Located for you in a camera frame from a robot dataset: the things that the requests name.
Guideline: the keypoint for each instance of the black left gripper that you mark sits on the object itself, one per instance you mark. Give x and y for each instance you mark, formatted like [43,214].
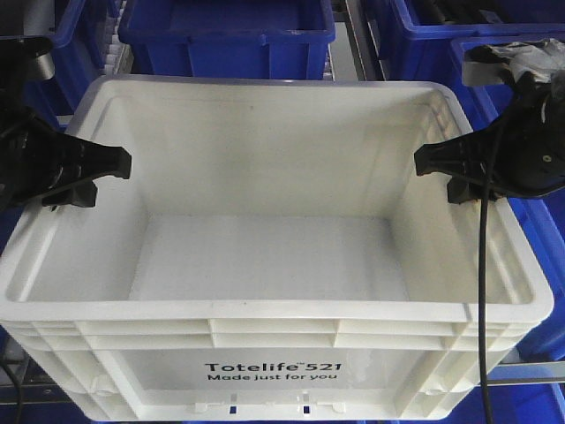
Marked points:
[57,162]

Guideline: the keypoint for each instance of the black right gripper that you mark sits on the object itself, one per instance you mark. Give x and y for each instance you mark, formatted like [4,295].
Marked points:
[523,148]

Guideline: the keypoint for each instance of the white plastic Totelife bin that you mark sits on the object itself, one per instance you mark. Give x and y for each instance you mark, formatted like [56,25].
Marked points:
[273,256]

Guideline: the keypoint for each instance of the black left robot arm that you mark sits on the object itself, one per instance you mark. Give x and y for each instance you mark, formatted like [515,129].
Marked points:
[39,163]

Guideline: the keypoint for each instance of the blue bin shelf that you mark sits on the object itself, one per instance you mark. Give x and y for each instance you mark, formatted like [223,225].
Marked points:
[9,221]
[543,220]

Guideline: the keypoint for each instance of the blue bin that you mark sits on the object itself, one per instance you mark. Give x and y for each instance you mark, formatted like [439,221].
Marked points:
[79,32]
[413,37]
[513,404]
[277,40]

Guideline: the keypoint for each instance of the blue bin rear centre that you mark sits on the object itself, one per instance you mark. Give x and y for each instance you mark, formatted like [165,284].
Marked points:
[277,40]

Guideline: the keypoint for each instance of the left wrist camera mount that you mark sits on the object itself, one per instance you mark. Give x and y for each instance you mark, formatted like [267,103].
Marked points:
[28,58]

